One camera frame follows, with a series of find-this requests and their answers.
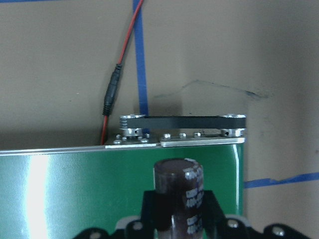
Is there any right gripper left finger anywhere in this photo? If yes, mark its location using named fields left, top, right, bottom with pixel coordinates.
left=141, top=190, right=159, bottom=239

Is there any green conveyor belt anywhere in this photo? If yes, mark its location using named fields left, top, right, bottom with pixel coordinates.
left=0, top=114, right=246, bottom=239

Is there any red black conveyor wire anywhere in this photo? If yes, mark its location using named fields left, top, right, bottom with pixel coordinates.
left=101, top=0, right=145, bottom=145

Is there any brown cylindrical capacitor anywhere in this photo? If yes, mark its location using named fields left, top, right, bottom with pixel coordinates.
left=154, top=158, right=204, bottom=239

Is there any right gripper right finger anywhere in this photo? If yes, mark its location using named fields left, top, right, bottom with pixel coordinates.
left=203, top=190, right=225, bottom=239

